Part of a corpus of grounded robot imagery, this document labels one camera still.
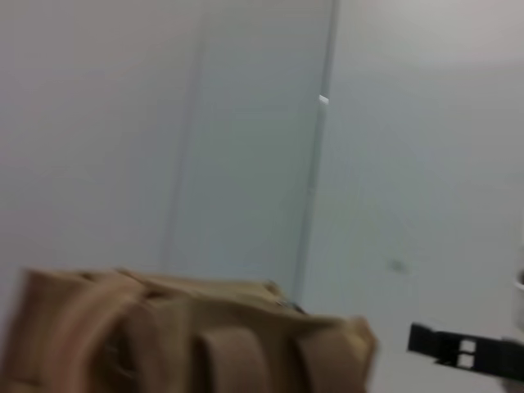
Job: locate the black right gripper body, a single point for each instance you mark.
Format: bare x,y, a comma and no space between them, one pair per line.
446,346

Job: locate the khaki fabric food bag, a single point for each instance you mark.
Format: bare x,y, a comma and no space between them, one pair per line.
184,335

